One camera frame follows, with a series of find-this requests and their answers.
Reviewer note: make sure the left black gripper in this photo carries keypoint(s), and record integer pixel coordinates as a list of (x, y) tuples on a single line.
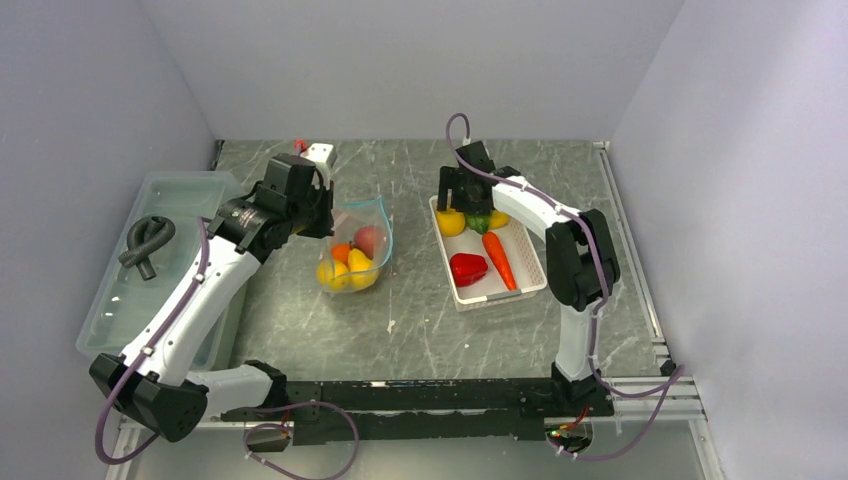
[(325, 225)]

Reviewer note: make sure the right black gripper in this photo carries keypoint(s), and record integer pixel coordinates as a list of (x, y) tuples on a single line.
[(451, 177)]

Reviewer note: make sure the orange tangerine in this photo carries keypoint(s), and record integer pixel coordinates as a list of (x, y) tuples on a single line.
[(340, 252)]

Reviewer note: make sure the red bell pepper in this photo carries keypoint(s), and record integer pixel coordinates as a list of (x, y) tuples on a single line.
[(467, 269)]

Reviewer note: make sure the clear zip top bag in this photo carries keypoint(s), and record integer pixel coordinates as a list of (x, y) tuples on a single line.
[(348, 218)]

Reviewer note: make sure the pink peach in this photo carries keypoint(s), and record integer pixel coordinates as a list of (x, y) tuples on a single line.
[(369, 239)]

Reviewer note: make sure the yellow lemon front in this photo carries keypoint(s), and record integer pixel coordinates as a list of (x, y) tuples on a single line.
[(332, 275)]

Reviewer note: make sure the yellow lemon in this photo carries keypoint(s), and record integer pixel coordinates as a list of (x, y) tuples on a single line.
[(450, 222), (362, 272), (332, 275)]

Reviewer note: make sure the yellow fruit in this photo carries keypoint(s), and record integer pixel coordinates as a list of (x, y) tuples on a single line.
[(498, 220)]

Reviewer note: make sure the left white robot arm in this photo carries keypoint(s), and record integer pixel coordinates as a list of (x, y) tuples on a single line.
[(151, 380)]

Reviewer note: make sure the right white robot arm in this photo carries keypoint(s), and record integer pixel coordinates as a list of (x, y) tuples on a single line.
[(581, 264)]

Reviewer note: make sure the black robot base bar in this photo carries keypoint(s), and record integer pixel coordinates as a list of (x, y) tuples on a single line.
[(522, 409)]

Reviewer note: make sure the green leafy vegetable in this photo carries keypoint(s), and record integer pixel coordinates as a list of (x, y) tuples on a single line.
[(479, 223)]

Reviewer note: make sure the orange carrot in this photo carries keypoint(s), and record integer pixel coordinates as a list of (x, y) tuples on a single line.
[(499, 259)]

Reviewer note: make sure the white plastic basket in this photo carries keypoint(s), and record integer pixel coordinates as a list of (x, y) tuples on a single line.
[(489, 269)]

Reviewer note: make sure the clear plastic storage box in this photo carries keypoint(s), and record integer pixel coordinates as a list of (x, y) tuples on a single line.
[(126, 301)]

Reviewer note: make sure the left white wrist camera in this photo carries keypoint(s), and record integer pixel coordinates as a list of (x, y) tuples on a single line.
[(323, 155)]

